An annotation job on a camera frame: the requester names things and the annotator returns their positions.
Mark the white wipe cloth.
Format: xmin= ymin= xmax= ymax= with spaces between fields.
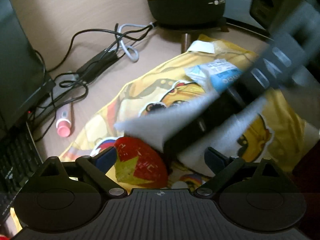
xmin=114 ymin=92 xmax=267 ymax=177

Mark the blue white wipes packet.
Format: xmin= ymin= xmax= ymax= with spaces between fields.
xmin=184 ymin=59 xmax=242 ymax=93

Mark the pink lip balm tube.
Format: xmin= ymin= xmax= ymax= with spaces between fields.
xmin=56 ymin=103 xmax=72 ymax=138

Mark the yellow cartoon printed mat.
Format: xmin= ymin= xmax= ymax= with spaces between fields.
xmin=60 ymin=35 xmax=318 ymax=190

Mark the black keyboard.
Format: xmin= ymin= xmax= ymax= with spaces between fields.
xmin=1 ymin=123 xmax=42 ymax=224

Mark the grey power strip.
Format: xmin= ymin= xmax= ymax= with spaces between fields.
xmin=30 ymin=72 xmax=79 ymax=125

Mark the black power adapter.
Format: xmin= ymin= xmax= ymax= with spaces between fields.
xmin=76 ymin=51 xmax=119 ymax=83

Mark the black computer monitor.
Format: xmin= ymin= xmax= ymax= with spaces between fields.
xmin=1 ymin=0 xmax=55 ymax=131

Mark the black humidifier appliance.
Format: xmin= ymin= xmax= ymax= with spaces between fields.
xmin=147 ymin=0 xmax=226 ymax=30

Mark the black tangled cable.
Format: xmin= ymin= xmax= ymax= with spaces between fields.
xmin=28 ymin=23 xmax=158 ymax=142

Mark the white grey cable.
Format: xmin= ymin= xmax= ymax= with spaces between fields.
xmin=109 ymin=23 xmax=155 ymax=62

